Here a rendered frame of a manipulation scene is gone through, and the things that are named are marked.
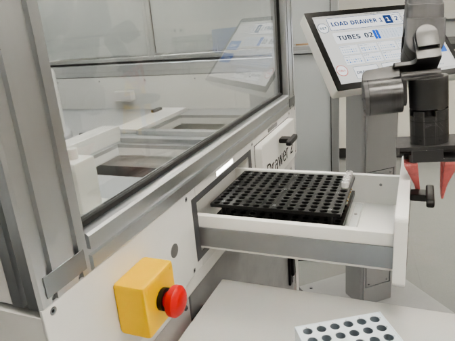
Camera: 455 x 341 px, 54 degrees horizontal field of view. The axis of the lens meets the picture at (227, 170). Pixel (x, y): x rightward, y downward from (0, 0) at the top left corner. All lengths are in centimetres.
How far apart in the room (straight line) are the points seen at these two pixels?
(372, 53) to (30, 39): 130
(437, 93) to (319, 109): 176
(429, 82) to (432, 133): 8
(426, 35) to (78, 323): 62
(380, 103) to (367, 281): 130
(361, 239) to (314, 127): 185
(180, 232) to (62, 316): 26
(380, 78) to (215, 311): 45
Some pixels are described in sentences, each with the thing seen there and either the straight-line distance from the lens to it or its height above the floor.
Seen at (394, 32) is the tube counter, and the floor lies 111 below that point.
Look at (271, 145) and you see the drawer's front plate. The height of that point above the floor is 91.
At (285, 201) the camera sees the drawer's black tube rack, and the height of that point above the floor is 90.
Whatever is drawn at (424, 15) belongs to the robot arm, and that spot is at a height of 118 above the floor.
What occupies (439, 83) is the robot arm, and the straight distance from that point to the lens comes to 76.
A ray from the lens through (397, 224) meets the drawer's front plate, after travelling 66.
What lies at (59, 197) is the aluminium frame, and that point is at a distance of 49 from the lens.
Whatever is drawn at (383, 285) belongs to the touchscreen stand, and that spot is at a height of 11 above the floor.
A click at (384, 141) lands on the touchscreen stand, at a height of 73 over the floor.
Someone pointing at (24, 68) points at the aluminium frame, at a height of 117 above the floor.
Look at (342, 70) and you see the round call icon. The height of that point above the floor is 102.
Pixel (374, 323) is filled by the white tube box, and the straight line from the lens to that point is 67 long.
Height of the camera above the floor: 120
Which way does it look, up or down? 18 degrees down
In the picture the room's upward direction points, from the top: 5 degrees counter-clockwise
